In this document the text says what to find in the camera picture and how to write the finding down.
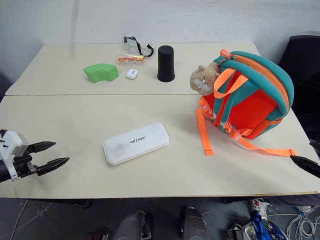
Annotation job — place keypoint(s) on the black chair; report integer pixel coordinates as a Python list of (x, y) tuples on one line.
[(303, 75)]

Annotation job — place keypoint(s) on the dark rounded shape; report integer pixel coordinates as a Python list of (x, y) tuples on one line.
[(133, 226), (193, 222)]

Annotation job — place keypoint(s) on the orange and teal backpack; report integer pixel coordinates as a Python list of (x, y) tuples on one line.
[(252, 100)]

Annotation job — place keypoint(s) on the beige hamster plush toy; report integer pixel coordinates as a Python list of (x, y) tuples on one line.
[(203, 79)]

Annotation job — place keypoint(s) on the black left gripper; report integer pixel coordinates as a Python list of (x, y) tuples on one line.
[(24, 167)]

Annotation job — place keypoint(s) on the clear safety goggles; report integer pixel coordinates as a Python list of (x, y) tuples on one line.
[(136, 46)]

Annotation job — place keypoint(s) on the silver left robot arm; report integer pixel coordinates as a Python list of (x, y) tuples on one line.
[(3, 172)]

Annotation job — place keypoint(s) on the white rectangular case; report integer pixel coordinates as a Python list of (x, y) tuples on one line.
[(136, 143)]

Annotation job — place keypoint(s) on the green foam block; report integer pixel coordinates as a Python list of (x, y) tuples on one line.
[(100, 72)]

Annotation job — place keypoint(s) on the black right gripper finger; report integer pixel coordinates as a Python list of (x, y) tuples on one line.
[(308, 165)]

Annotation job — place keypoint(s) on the blue and white object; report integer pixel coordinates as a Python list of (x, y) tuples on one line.
[(262, 222)]

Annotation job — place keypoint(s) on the white earbuds case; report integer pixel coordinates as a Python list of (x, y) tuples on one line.
[(131, 74)]

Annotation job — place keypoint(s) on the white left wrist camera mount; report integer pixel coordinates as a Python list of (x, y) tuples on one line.
[(11, 146)]

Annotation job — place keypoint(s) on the black tapered cup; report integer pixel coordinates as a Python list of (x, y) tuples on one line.
[(165, 63)]

